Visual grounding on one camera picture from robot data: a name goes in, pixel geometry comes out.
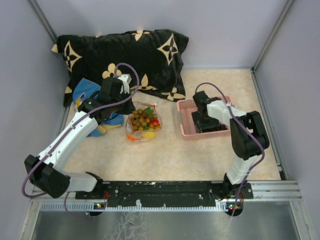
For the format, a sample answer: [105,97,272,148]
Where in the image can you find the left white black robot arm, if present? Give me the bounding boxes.
[24,74,135,199]

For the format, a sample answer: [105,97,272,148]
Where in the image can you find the pink plastic basket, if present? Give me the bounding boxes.
[176,99,231,141]

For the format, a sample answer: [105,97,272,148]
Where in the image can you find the dark blue grapes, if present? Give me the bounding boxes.
[202,124,228,133]

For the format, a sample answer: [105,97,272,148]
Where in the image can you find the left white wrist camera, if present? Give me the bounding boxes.
[117,74,132,94]

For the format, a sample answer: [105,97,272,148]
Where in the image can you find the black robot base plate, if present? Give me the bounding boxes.
[75,181,239,208]

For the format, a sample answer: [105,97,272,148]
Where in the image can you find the orange persimmon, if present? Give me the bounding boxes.
[126,133,142,142]

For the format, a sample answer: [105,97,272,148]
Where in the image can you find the clear orange zip top bag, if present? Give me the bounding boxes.
[125,101,163,142]

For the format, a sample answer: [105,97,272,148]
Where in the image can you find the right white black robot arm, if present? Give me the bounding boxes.
[192,91,270,200]

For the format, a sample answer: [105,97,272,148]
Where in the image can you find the aluminium frame rail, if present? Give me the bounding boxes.
[30,180,302,216]

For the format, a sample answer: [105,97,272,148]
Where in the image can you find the red strawberries with leaves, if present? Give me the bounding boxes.
[142,107,161,130]

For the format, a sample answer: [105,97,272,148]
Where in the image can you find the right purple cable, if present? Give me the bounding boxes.
[194,82,266,217]

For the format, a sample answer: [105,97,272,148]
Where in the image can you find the yellow lemon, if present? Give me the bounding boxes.
[142,130,157,141]

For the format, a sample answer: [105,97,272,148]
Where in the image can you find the blue Pikachu cloth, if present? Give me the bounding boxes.
[71,78,124,137]

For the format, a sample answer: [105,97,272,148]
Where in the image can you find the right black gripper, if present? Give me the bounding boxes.
[192,110,220,134]

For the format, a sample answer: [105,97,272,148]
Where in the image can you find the black floral plush pillow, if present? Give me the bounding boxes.
[51,29,189,107]

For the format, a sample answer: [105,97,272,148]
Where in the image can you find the brown longan bunch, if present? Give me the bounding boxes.
[129,108,147,131]

